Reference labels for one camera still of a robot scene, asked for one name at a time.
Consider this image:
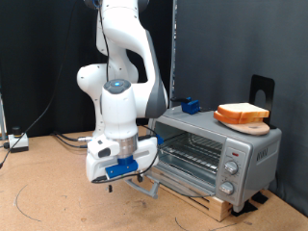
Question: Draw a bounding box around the black base cable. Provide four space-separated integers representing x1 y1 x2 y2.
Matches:
54 134 90 149

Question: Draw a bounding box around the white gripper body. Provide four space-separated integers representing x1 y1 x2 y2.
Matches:
86 137 160 183

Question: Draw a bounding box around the black camera cable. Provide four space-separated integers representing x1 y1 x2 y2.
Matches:
90 0 162 186

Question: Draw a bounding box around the glass oven door with handle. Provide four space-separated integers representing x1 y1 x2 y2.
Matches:
124 167 216 200

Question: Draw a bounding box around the white bread slice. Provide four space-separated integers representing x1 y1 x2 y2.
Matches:
213 110 265 125
217 102 270 120

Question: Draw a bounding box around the black metal bookend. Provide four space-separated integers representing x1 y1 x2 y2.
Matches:
248 74 279 130

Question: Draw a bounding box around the silver oven knob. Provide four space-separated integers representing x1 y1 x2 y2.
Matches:
223 160 240 176
218 181 235 196

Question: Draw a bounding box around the tall metal frame pole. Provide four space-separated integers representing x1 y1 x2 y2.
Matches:
168 0 178 109

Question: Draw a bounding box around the grey curtain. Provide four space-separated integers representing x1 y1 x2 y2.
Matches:
174 0 308 218

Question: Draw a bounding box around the black cable with silver plug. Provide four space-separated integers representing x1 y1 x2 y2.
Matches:
52 131 93 142

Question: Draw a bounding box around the silver toaster oven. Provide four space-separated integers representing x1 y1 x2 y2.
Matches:
147 105 283 213

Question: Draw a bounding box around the wooden slatted crate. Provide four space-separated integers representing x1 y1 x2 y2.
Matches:
150 174 234 222

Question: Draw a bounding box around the black curtain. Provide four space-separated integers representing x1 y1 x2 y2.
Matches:
0 0 174 139

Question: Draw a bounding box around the short metal pole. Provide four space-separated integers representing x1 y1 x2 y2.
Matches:
0 92 7 141

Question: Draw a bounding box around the black hanging cable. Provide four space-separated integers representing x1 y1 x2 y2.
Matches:
0 0 77 169

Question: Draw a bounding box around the white box with black button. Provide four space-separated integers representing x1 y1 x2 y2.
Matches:
8 126 30 153

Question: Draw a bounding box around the spatula with blue grip block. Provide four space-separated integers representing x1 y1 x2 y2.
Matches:
171 96 206 116

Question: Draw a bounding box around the wire oven rack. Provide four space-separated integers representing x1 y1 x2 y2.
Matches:
158 133 223 174

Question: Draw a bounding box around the round wooden board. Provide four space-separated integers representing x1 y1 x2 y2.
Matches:
220 120 271 137

